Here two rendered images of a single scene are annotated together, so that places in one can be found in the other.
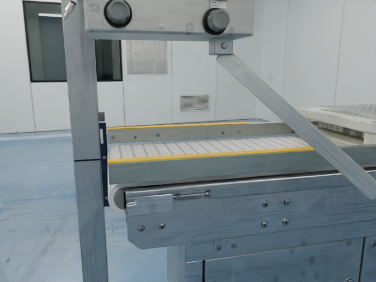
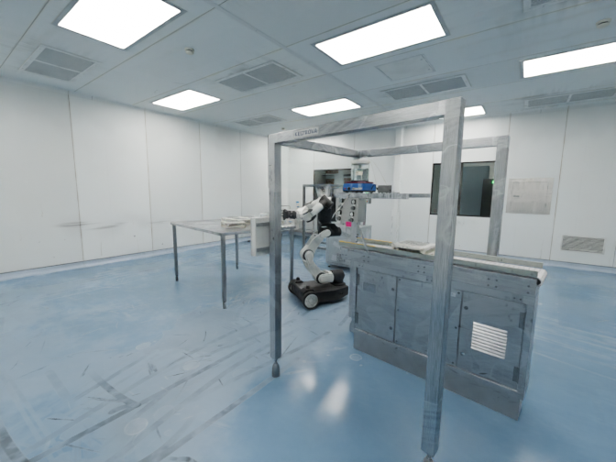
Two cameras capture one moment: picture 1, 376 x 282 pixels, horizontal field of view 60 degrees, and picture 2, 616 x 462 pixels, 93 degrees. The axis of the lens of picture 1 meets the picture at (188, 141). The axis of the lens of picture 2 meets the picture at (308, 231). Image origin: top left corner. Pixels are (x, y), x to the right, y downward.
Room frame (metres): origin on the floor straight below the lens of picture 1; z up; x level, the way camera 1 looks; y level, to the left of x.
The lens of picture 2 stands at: (-1.09, -1.76, 1.32)
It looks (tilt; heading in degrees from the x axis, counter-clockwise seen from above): 8 degrees down; 57
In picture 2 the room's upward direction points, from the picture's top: 1 degrees clockwise
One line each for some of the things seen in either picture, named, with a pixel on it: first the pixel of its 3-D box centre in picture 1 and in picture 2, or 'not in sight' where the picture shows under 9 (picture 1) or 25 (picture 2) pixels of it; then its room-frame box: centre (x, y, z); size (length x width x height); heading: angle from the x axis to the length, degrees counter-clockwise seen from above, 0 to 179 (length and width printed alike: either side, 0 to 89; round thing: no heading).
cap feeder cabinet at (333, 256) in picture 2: not in sight; (348, 246); (2.33, 2.16, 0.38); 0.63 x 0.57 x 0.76; 110
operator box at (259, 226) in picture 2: not in sight; (263, 236); (-0.27, 0.05, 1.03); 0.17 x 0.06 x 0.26; 14
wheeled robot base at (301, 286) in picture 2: not in sight; (321, 283); (0.98, 1.11, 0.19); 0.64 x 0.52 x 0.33; 168
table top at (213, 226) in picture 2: not in sight; (230, 225); (0.21, 2.21, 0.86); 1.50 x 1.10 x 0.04; 102
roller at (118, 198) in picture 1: (121, 173); not in sight; (0.59, 0.13, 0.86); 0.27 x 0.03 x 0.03; 14
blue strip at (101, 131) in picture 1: (104, 165); not in sight; (0.72, 0.19, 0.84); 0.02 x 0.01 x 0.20; 104
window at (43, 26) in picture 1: (75, 43); (465, 189); (5.22, 1.73, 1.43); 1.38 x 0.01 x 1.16; 110
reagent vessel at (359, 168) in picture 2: not in sight; (359, 170); (0.58, 0.03, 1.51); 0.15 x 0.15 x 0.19
